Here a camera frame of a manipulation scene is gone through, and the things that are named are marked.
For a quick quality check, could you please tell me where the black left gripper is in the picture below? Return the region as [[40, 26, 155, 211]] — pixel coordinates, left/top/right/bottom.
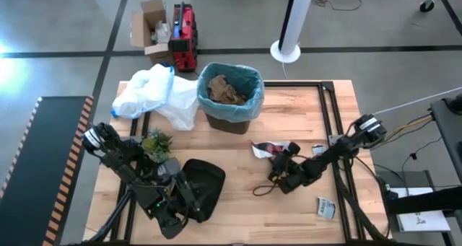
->
[[158, 180, 209, 240]]

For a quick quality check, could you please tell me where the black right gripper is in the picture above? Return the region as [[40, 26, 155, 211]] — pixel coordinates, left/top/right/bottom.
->
[[269, 155, 313, 196]]

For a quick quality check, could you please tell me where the black shallow tray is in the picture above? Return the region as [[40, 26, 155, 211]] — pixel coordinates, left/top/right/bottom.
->
[[179, 158, 227, 224]]

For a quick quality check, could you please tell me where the black red printed paper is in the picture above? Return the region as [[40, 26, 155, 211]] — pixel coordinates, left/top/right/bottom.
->
[[251, 141, 293, 159]]

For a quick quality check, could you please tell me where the white printed paper packet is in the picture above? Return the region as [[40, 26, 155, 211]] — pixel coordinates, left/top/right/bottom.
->
[[316, 197, 337, 220]]

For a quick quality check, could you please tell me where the blue plastic trash bag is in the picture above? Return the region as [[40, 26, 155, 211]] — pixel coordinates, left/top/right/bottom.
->
[[196, 61, 266, 123]]

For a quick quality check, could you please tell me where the brown paper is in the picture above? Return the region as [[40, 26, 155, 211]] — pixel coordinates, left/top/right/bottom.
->
[[207, 74, 248, 107]]

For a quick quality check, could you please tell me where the white plastic trash bag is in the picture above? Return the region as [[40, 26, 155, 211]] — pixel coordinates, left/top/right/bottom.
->
[[110, 63, 200, 131]]

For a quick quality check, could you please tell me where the green artificial succulent plant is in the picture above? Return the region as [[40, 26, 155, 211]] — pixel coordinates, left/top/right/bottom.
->
[[141, 128, 175, 164]]

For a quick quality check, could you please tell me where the white paper document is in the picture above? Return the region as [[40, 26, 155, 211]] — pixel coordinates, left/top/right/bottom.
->
[[391, 186, 453, 233]]

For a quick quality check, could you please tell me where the white round pillar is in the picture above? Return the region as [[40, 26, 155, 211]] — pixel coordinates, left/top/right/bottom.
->
[[269, 0, 317, 64]]

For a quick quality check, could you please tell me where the black mat orange striped edge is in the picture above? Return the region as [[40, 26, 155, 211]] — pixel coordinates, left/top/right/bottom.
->
[[0, 95, 95, 246]]

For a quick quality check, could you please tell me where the red black tool case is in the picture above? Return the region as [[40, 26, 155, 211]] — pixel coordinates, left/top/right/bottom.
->
[[169, 1, 199, 73]]

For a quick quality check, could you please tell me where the black side table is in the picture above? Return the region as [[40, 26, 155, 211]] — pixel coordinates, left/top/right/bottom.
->
[[382, 93, 462, 246]]

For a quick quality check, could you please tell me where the open brown cardboard box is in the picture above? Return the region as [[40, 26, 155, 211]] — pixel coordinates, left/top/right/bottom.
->
[[130, 0, 171, 65]]

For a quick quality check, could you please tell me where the black caster wheel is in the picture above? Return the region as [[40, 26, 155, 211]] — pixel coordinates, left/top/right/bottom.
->
[[418, 0, 447, 14]]

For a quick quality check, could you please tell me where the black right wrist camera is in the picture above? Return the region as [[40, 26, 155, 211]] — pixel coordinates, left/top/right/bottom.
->
[[284, 141, 302, 157]]

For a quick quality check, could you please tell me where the brown cable loop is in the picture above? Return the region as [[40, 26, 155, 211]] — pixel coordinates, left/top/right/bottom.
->
[[251, 183, 279, 198]]

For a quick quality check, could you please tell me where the black aluminium table frame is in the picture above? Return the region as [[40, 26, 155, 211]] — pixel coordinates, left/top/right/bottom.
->
[[86, 80, 393, 245]]

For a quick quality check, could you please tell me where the thin black floor cable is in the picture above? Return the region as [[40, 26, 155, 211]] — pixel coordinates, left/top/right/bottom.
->
[[401, 136, 444, 175]]

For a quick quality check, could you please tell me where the yellow cable bundle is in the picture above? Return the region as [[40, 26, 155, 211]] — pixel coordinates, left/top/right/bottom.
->
[[371, 112, 434, 143]]

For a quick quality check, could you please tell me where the white cord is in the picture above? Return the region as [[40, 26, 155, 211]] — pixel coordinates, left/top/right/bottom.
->
[[371, 86, 462, 116]]

